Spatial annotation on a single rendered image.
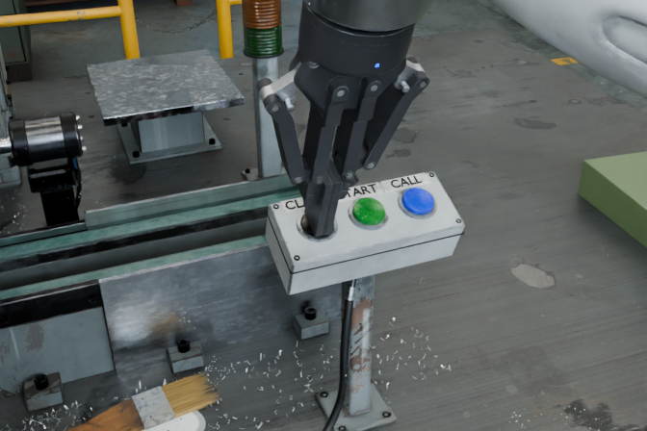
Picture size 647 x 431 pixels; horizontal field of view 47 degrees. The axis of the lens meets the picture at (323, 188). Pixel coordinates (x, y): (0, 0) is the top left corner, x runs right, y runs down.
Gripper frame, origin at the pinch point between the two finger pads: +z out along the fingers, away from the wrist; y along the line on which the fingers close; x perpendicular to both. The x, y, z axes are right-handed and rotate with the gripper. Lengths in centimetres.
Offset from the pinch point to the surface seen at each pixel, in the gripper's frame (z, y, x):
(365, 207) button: 3.2, -4.7, -0.4
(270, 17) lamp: 20, -13, -50
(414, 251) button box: 6.4, -8.7, 3.4
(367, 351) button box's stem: 20.4, -5.8, 5.4
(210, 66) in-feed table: 47, -9, -71
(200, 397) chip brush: 31.4, 10.6, 0.5
